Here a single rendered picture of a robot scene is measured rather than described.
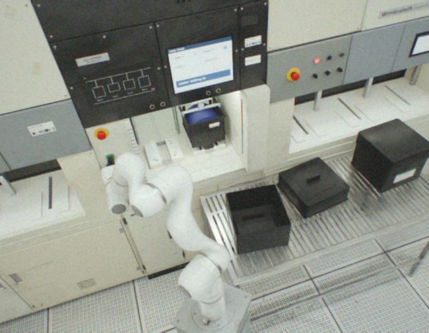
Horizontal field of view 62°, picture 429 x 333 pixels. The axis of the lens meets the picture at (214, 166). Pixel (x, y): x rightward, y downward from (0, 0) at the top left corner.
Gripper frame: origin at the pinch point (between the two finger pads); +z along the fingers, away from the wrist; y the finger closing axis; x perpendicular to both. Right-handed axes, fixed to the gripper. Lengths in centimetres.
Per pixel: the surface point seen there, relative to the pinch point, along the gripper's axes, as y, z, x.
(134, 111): 17.4, 2.5, 22.4
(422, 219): 146, -59, -44
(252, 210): 65, -21, -43
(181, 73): 41, 2, 36
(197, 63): 49, 2, 39
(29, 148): -30.7, 1.7, 17.6
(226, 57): 62, 2, 39
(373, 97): 179, 33, -33
